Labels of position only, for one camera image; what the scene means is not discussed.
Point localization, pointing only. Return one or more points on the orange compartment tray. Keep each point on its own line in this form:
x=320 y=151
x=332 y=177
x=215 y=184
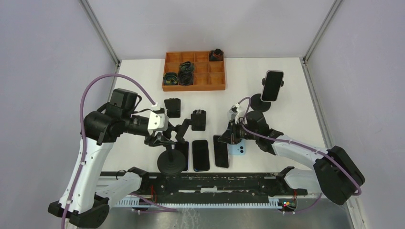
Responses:
x=194 y=71

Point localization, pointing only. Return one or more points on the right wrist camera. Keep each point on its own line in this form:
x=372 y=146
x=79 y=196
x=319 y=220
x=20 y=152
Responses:
x=236 y=112

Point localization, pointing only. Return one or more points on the black case phone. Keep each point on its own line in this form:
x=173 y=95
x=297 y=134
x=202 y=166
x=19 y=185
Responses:
x=200 y=156

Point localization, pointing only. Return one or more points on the pink case phone right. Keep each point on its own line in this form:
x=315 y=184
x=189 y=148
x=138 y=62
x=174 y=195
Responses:
x=272 y=83

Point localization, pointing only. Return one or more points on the blue case phone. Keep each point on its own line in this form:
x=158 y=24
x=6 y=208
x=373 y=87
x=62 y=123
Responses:
x=236 y=150

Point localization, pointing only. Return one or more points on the black coil tray middle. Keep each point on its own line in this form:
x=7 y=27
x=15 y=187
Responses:
x=186 y=67

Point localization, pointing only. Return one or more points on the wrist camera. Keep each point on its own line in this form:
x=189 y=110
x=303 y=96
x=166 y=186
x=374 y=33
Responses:
x=236 y=112
x=158 y=119

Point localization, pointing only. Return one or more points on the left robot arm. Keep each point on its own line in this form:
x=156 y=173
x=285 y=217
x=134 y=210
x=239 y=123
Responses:
x=81 y=204

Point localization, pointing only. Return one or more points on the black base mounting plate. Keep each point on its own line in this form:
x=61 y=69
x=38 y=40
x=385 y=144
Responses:
x=216 y=188

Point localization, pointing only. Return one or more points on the black coil back corner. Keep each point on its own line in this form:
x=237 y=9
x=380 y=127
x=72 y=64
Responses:
x=216 y=55

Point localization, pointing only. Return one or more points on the lavender case phone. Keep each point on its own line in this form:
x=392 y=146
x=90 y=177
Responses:
x=184 y=149

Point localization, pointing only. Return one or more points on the round base stand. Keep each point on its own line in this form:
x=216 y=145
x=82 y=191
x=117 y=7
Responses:
x=171 y=162
x=258 y=105

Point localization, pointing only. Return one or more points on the black coil tray front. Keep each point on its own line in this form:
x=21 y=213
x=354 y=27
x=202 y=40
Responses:
x=185 y=78

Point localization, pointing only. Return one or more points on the black coil tray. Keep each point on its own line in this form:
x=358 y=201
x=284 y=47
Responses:
x=185 y=78
x=186 y=67
x=170 y=79

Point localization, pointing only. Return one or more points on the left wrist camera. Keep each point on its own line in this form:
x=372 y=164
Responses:
x=158 y=119

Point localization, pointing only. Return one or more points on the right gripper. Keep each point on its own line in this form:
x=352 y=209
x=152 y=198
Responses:
x=230 y=136

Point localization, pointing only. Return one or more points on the white pink case phone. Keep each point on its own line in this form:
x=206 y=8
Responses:
x=220 y=153

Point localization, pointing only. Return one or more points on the small black folding stand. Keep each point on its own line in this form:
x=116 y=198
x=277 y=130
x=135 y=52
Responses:
x=173 y=107

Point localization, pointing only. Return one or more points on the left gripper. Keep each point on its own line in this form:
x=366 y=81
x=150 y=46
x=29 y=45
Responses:
x=159 y=139

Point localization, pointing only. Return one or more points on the black coil tray left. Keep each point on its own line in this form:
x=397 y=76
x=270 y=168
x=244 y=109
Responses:
x=170 y=79

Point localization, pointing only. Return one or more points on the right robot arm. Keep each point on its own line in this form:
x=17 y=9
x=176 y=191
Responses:
x=330 y=172

